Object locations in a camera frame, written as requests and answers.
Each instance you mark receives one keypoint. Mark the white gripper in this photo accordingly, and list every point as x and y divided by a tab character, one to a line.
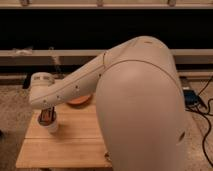
47	114

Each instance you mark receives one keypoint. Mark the black and orange eraser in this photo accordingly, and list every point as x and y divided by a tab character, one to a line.
44	123

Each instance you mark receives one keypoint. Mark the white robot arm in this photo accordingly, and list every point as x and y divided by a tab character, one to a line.
139	103

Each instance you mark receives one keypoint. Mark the orange bowl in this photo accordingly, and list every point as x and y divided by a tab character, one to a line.
80	100

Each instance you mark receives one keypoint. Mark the wooden table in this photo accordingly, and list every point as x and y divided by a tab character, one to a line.
76	144

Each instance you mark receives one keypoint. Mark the blue power adapter box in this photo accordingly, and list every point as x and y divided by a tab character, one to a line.
191	98

